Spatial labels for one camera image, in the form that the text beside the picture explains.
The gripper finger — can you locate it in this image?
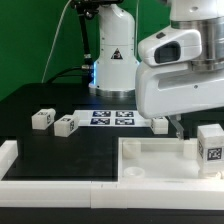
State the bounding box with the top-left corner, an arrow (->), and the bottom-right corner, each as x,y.
169,115 -> 184,140

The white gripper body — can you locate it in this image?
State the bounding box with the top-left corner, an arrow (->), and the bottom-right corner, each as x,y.
135,28 -> 224,118

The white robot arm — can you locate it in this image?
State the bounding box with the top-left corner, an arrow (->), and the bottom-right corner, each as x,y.
89,0 -> 224,119

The white base tag plate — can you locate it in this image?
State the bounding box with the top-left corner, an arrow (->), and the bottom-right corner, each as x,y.
74,110 -> 151,127

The black cable bundle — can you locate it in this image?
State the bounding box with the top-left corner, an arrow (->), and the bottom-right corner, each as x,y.
44,0 -> 101,84

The white cable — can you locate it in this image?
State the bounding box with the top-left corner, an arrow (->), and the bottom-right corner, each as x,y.
40,0 -> 74,84

